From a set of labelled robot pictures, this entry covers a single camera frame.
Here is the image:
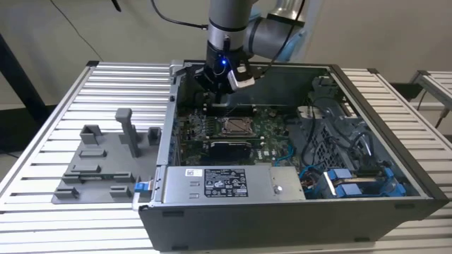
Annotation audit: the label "CPU socket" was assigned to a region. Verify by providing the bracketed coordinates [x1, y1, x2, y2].
[218, 116, 256, 135]

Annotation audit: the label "grey parts rack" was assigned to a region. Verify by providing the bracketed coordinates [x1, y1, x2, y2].
[50, 107, 164, 205]

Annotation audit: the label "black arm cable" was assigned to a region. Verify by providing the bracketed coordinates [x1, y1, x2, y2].
[149, 0, 209, 30]

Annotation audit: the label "black stand post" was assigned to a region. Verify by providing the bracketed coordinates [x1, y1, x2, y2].
[0, 33, 46, 125]

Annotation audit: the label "silver power supply box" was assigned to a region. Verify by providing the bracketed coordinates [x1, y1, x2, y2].
[161, 165, 306, 204]

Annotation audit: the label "metal CPU socket cover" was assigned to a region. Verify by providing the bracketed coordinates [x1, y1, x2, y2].
[221, 116, 254, 134]

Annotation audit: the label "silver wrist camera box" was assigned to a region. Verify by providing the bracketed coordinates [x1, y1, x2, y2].
[228, 66, 257, 92]

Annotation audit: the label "black camera cable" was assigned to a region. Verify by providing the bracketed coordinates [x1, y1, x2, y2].
[260, 0, 308, 78]

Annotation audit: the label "green motherboard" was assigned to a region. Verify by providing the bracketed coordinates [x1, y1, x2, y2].
[174, 104, 301, 166]

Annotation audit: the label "aluminium slat side table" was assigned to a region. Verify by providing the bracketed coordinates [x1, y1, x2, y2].
[409, 70, 452, 107]

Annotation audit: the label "grey and black PC case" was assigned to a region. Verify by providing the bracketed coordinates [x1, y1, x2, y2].
[132, 59, 449, 252]

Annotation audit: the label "grey perforated drive cage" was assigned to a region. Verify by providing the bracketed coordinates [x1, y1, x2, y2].
[300, 105, 389, 170]

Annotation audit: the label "silver topped CPU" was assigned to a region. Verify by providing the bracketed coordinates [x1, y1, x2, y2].
[228, 120, 248, 132]

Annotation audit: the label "blue disk carrier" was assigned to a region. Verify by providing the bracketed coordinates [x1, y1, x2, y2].
[324, 165, 406, 198]

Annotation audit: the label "black internal power cables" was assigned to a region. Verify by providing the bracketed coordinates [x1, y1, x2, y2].
[348, 129, 377, 166]

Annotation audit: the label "black power supply label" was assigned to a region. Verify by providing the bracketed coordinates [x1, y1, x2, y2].
[204, 167, 249, 198]

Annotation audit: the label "blue data wire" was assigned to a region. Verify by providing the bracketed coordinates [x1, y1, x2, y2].
[274, 144, 301, 164]

